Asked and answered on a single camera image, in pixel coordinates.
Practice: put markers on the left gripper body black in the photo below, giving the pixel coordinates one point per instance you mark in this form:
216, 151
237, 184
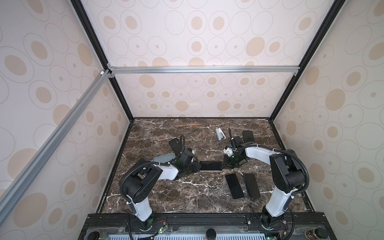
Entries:
192, 169

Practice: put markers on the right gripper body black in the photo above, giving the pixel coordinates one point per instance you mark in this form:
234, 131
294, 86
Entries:
232, 162

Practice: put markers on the pink phone case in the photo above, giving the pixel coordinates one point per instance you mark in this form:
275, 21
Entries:
210, 170

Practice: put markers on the black phone case horizontal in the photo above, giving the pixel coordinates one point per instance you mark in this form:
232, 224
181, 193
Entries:
248, 137

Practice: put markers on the black phone case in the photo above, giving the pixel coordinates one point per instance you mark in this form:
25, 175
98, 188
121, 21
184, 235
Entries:
177, 146

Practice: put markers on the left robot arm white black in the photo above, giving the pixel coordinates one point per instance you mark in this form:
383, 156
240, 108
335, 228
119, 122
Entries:
137, 183

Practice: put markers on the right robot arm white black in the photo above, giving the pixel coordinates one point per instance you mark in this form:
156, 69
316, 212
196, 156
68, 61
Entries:
290, 176

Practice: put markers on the light blue phone case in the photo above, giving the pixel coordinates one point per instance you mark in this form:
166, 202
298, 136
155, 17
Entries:
165, 158

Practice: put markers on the small white blue box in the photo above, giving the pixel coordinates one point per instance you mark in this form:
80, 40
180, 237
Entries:
220, 134

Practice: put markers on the brown wooden stick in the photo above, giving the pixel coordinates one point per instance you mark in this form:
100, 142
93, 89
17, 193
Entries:
188, 125

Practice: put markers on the black knob front centre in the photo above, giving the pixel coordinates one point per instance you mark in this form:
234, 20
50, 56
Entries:
211, 234

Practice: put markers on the black round button right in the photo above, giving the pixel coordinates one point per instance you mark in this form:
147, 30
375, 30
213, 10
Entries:
316, 234

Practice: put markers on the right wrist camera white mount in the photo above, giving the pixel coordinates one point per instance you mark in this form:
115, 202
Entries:
228, 151

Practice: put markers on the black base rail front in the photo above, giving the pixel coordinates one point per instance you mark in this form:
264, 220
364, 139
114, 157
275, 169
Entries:
232, 226

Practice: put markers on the horizontal aluminium rail back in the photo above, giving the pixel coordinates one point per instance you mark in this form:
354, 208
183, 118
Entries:
204, 70

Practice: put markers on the diagonal aluminium rail left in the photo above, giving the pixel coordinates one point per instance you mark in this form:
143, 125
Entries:
20, 185

